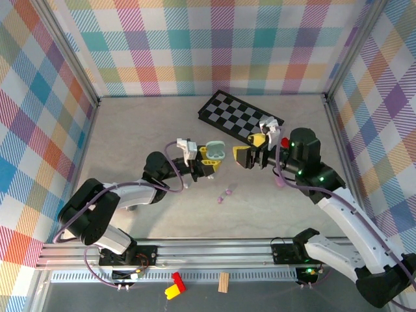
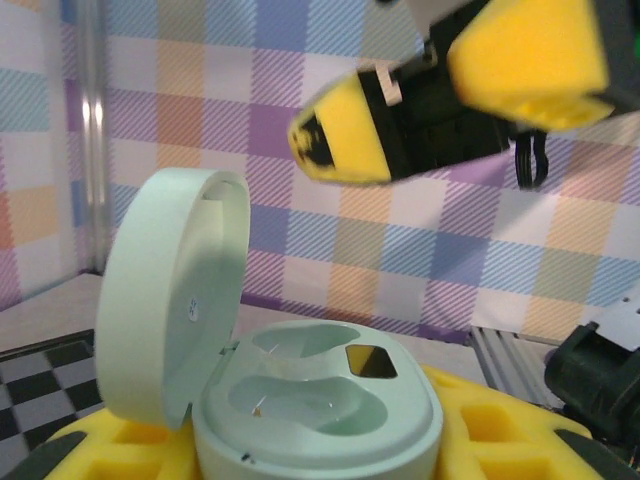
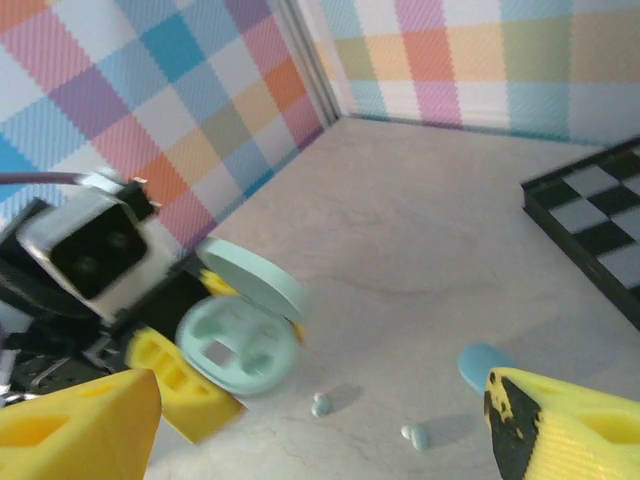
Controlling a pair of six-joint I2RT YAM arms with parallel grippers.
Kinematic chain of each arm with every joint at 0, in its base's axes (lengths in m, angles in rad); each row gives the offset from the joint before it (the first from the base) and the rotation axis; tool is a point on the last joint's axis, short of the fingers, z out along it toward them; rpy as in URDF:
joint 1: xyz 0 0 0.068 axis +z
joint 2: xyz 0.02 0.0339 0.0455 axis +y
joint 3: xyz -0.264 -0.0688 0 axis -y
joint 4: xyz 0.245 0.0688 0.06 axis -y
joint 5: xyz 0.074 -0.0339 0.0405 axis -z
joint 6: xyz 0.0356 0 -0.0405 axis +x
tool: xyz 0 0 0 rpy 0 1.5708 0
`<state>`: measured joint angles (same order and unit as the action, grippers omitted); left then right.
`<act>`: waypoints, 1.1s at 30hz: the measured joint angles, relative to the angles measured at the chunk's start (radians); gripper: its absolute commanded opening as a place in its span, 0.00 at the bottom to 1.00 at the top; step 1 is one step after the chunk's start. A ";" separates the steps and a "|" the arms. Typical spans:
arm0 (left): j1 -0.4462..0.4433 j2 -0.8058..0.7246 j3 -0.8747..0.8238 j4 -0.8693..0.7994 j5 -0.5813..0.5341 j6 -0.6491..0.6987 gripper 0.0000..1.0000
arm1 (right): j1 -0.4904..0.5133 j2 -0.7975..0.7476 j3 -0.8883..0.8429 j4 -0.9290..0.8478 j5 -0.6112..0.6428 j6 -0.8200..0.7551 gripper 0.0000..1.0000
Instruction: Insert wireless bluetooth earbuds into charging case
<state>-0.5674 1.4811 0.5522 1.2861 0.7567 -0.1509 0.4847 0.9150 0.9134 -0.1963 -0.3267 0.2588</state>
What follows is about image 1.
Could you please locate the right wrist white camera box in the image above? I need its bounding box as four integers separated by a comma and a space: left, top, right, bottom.
259, 116, 281, 151

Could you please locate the mint green earbud charging case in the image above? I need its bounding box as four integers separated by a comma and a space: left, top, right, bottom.
205, 140, 227, 161

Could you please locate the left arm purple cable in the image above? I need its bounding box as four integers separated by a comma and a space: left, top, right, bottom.
53, 142, 189, 289

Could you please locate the grey slotted cable duct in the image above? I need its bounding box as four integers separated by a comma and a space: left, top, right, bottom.
51, 271, 298, 283

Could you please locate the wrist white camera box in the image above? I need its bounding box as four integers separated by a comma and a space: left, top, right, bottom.
259, 116, 281, 151
175, 138, 198, 166

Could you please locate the long aluminium base rail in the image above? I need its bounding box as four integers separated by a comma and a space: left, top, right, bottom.
35, 239, 396, 269

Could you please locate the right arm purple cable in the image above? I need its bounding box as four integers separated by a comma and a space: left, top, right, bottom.
274, 126, 416, 312

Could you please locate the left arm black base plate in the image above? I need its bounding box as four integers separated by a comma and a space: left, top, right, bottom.
99, 245, 159, 267

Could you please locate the black grey chessboard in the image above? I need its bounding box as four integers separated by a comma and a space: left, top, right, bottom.
197, 90, 285, 144

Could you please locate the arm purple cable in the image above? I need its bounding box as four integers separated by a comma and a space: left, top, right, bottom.
274, 126, 416, 312
53, 142, 189, 289

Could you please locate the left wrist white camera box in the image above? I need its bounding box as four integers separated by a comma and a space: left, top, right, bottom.
175, 138, 198, 166

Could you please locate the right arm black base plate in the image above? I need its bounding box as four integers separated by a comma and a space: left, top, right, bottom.
271, 243, 332, 265

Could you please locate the aluminium frame post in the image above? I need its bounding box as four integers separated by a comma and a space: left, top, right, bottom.
323, 0, 389, 101
31, 0, 101, 108

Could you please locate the yellow toy brick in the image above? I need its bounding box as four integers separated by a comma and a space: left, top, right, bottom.
164, 284, 181, 300

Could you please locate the aluminium side rail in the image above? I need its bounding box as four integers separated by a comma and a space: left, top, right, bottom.
323, 96, 374, 241
58, 100, 101, 243

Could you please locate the red toy brick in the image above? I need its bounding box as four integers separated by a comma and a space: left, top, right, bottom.
172, 272, 187, 291

